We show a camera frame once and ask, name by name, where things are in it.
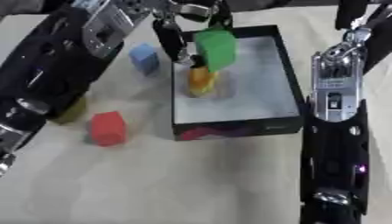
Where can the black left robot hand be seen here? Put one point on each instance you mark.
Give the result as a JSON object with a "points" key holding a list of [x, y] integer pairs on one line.
{"points": [[170, 38]]}

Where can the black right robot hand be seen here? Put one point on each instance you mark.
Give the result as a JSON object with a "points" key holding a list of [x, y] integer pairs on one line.
{"points": [[378, 43]]}

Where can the green block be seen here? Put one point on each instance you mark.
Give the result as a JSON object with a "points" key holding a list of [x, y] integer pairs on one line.
{"points": [[217, 49]]}

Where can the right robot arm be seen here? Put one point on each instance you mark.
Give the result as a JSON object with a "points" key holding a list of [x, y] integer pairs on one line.
{"points": [[334, 151]]}

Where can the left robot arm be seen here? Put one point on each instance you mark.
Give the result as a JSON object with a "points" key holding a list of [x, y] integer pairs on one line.
{"points": [[46, 67]]}

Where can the black box with white inside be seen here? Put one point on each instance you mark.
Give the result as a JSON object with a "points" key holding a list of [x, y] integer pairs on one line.
{"points": [[240, 96]]}

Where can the blue block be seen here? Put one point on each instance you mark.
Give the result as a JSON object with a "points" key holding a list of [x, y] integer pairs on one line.
{"points": [[144, 58]]}

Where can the yellow orange toy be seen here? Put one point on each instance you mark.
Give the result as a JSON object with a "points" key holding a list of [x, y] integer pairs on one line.
{"points": [[202, 81]]}

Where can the red block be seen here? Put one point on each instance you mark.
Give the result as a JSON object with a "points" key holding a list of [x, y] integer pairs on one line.
{"points": [[108, 128]]}

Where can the olive yellow block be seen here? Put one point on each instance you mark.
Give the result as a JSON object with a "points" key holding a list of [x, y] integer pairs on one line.
{"points": [[72, 112]]}

